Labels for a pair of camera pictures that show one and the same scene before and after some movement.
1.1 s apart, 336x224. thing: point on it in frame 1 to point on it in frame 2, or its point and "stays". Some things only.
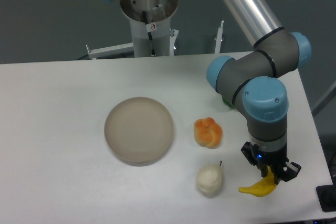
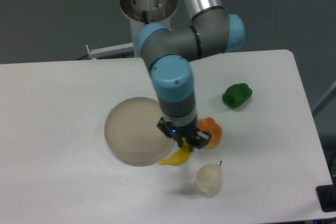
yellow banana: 263,187 to 181,155
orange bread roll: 207,132 stays
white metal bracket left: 100,52 stays
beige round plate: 138,131 stays
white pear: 209,179 stays
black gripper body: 281,169 to 190,133
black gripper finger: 277,177 to 191,145
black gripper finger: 264,170 to 180,142
